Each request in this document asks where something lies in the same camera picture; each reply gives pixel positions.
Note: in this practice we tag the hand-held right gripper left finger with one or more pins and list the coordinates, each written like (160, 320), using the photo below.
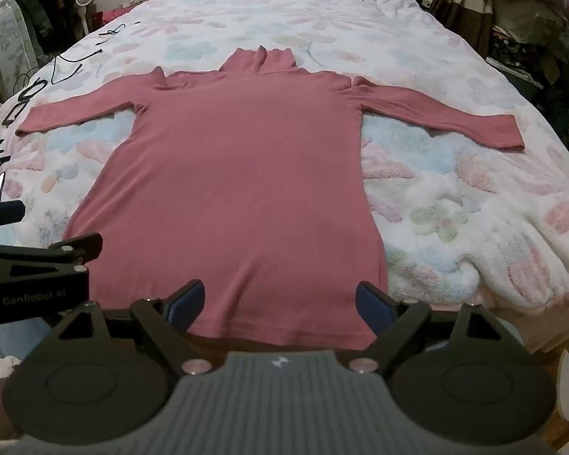
(188, 303)

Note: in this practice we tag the light blue cloth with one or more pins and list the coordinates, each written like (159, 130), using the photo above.
(14, 341)

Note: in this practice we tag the black cylindrical object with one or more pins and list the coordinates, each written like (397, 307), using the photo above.
(4, 213)

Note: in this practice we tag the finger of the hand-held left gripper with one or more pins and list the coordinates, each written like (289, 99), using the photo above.
(83, 245)

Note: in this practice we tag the grey green clothes pile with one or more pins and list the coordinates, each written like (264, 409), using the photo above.
(536, 23)

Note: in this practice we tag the white desk fan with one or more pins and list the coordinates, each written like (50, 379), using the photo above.
(88, 0)

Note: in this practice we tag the pink turtleneck sweater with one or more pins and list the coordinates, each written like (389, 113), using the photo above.
(237, 175)

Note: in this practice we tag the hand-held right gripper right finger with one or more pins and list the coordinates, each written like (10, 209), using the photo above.
(372, 304)

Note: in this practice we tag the floral fleece blanket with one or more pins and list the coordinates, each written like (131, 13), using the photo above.
(455, 189)

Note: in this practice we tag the floral print bag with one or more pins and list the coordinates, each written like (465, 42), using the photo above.
(7, 40)

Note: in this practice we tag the brown plaid cloth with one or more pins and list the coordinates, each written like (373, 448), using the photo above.
(460, 14)

